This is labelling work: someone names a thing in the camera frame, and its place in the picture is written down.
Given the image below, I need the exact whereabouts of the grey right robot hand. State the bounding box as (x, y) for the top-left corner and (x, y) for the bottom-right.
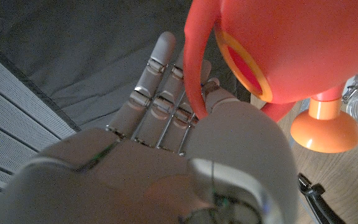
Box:
(0, 30), (300, 224)

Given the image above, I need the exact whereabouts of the black backdrop curtain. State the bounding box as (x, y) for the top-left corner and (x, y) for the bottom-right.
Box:
(0, 0), (251, 131)

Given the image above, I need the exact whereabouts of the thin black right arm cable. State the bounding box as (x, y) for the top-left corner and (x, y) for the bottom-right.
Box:
(297, 172), (346, 224)

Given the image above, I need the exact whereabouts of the red orange watering can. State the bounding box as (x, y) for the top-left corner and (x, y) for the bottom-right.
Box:
(183, 0), (358, 154)

